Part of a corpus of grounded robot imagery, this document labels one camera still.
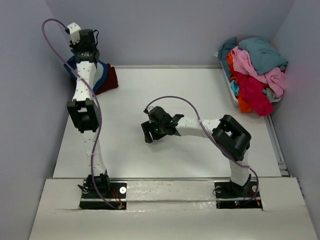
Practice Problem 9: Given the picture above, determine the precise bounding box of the orange t shirt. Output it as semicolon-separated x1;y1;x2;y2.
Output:
226;53;253;113

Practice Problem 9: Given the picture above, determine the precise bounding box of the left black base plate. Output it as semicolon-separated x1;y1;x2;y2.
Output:
77;181;128;211

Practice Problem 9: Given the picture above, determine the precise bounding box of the folded dark red shirt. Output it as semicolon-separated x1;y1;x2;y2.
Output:
93;62;119;95

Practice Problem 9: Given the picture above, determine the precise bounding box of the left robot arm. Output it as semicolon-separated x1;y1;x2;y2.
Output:
66;23;111;198

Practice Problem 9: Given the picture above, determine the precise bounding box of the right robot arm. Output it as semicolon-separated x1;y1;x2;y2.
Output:
141;106;252;196

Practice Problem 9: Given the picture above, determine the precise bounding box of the navy blue t shirt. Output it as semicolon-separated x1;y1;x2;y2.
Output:
63;55;119;95

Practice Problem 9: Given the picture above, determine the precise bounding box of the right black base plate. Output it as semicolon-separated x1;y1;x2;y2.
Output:
212;181;263;210

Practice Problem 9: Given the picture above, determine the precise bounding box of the light blue t shirt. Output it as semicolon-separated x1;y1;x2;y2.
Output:
230;76;240;98

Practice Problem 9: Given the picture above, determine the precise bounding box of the grey blue t shirt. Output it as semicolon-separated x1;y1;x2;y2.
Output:
215;37;289;75

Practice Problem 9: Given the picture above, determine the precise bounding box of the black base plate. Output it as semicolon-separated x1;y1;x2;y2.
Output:
77;181;128;211
212;181;263;210

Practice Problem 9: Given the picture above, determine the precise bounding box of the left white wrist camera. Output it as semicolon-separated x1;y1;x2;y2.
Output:
67;22;81;45

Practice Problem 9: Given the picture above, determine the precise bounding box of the light pink t shirt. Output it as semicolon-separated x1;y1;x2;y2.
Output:
230;46;286;98

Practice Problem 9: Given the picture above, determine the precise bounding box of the magenta t shirt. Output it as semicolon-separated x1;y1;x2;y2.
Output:
237;72;274;117

